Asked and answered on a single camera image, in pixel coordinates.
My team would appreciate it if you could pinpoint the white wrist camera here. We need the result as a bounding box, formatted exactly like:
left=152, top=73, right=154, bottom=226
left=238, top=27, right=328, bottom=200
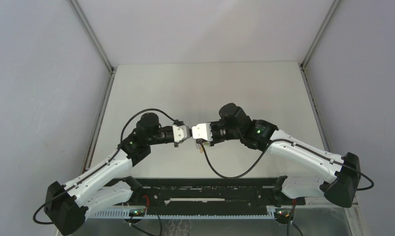
left=172, top=124, right=192, bottom=147
left=192, top=123, right=213, bottom=143

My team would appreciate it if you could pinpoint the left black camera cable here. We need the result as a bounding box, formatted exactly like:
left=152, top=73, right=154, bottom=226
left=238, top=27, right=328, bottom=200
left=32, top=108, right=182, bottom=225

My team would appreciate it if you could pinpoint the white slotted cable duct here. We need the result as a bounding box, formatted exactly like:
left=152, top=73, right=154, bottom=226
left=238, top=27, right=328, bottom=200
left=90, top=208, right=276, bottom=219

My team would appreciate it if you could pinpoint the aluminium frame post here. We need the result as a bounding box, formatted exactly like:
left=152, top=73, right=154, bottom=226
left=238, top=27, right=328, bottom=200
left=67, top=0, right=115, bottom=74
left=300, top=0, right=343, bottom=70

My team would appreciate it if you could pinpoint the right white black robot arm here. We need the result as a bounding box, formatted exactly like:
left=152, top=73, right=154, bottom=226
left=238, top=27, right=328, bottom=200
left=204, top=103, right=361, bottom=208

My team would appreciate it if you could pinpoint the left green circuit board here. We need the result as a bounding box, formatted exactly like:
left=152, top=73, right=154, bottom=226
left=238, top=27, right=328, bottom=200
left=129, top=209, right=146, bottom=217

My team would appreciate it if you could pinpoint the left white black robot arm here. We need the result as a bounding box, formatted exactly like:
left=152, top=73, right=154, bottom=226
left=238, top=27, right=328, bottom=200
left=36, top=108, right=188, bottom=236

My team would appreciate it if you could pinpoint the left aluminium frame post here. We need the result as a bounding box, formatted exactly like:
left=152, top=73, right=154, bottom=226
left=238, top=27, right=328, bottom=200
left=67, top=0, right=115, bottom=74

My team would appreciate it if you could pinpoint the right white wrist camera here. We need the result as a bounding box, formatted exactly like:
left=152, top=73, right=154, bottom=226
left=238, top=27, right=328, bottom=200
left=192, top=123, right=213, bottom=143

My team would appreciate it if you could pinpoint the green circuit board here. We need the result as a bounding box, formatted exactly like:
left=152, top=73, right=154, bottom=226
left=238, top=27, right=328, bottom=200
left=129, top=209, right=146, bottom=217
left=274, top=209, right=293, bottom=218

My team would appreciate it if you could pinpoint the right green circuit board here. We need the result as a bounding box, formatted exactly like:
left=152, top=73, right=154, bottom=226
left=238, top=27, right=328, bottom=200
left=274, top=209, right=293, bottom=218

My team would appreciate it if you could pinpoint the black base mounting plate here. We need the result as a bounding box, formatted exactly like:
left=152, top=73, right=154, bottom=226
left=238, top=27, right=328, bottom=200
left=112, top=175, right=306, bottom=216

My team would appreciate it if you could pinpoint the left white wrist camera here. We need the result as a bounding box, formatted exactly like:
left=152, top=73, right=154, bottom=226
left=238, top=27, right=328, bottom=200
left=172, top=124, right=192, bottom=147

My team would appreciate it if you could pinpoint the right aluminium frame post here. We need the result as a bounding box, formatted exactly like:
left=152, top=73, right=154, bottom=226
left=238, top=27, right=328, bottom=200
left=300, top=0, right=343, bottom=70

